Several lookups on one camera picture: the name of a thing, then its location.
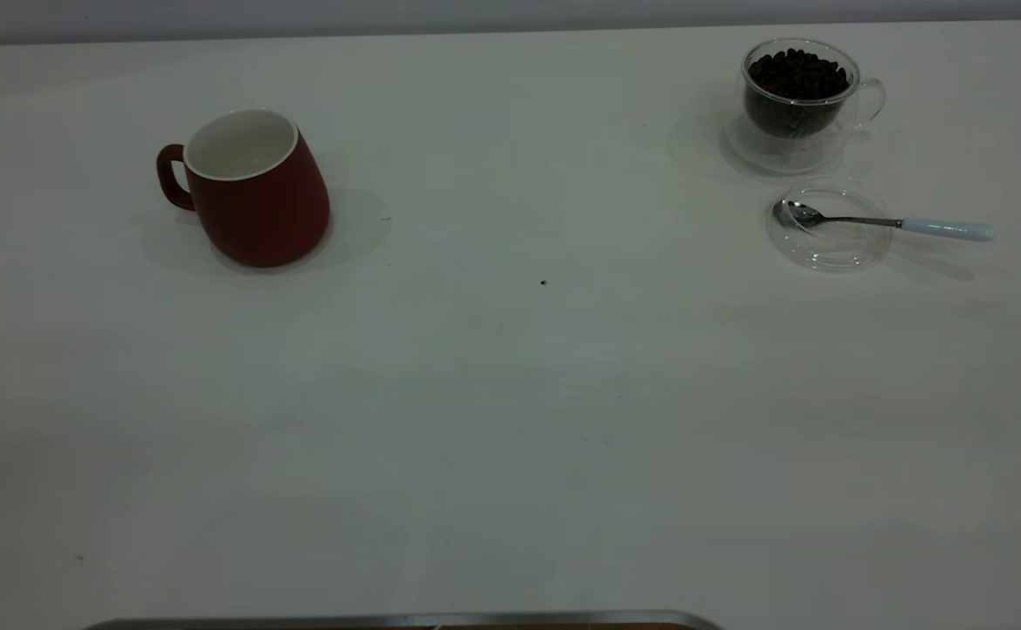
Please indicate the red ceramic mug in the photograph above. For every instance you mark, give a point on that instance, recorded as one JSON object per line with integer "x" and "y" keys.
{"x": 261, "y": 214}

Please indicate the dark coffee beans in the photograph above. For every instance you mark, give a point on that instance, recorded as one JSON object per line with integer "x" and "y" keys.
{"x": 794, "y": 83}

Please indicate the clear glass saucer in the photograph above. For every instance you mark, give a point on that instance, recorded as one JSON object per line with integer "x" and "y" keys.
{"x": 829, "y": 249}

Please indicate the double-wall glass cup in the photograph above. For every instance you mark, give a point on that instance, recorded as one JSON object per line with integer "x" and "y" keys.
{"x": 825, "y": 144}

